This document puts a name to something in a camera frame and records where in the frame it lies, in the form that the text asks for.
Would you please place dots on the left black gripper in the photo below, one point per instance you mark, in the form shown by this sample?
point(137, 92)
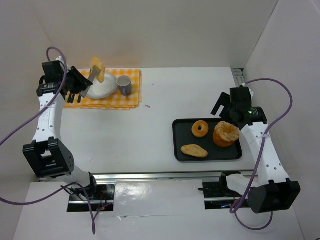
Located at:
point(75, 81)

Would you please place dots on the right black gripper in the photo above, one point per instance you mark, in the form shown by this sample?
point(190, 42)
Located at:
point(225, 104)

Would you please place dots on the metal tongs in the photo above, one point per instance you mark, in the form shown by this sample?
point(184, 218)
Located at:
point(94, 73)

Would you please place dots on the triangular bread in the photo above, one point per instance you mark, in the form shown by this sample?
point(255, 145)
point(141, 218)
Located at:
point(96, 61)

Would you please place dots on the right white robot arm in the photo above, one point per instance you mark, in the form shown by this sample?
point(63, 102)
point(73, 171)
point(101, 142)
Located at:
point(273, 190)

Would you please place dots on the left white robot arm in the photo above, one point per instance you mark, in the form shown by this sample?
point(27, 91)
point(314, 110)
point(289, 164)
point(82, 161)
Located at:
point(47, 156)

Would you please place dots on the oval bread roll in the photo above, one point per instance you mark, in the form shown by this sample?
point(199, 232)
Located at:
point(194, 150)

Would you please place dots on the white plate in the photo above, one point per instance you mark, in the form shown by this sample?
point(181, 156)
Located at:
point(102, 90)

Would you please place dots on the tall round brioche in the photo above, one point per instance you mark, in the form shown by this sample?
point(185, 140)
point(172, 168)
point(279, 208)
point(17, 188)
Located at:
point(225, 134)

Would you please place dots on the yellow checkered cloth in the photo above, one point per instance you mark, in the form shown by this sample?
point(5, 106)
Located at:
point(116, 101)

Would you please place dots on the purple mug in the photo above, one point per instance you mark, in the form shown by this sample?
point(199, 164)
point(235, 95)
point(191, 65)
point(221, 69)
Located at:
point(125, 85)

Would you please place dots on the black-handled fork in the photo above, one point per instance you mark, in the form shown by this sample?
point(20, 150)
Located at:
point(72, 98)

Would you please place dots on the black-handled knife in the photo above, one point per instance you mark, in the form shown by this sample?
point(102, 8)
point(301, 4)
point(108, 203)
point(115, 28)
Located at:
point(68, 100)

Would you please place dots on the ring donut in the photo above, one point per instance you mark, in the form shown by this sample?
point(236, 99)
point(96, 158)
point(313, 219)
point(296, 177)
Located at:
point(200, 129)

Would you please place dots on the aluminium rail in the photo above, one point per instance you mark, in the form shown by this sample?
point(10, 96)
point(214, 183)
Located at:
point(157, 176)

